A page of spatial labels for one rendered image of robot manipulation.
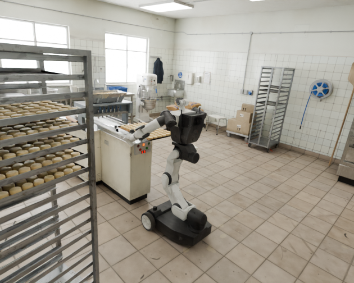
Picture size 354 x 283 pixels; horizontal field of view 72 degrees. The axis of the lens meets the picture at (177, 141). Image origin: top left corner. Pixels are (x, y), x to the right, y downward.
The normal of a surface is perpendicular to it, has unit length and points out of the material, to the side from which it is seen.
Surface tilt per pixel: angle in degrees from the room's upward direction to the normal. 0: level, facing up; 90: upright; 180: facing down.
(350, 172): 90
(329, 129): 90
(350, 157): 91
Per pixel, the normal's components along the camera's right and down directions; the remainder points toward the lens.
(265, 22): -0.71, 0.18
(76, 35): 0.70, 0.27
